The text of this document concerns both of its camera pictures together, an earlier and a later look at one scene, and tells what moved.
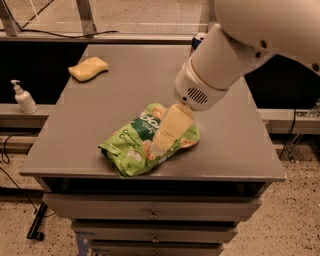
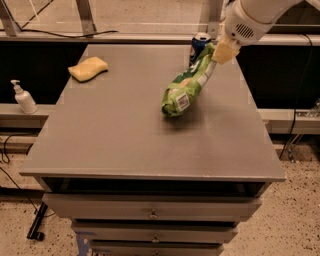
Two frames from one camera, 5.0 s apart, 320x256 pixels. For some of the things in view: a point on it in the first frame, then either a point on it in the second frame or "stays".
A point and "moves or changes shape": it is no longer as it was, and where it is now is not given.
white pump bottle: x=24 y=99 stays
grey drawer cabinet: x=187 y=204 stays
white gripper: x=194 y=88 to x=240 y=27
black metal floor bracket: x=33 y=232 stays
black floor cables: x=16 y=183 stays
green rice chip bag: x=128 y=151 moves or changes shape
